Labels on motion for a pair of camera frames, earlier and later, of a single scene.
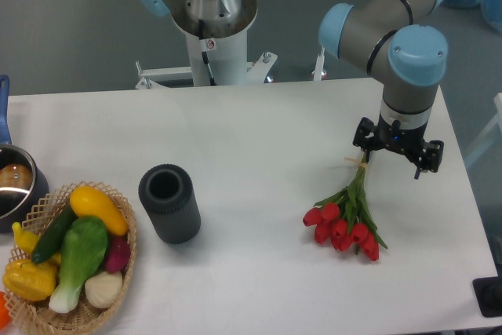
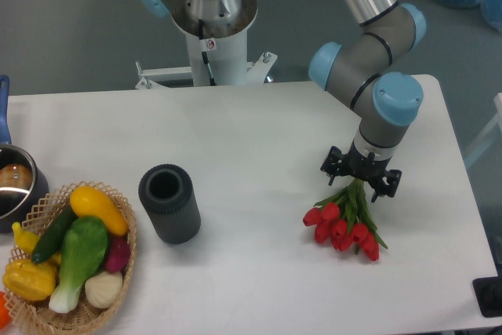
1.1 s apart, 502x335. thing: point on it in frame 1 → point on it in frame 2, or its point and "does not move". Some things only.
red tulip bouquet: [345, 219] does not move
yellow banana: [25, 241] does not move
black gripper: [409, 141] → [365, 167]
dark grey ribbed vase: [166, 192] does not move
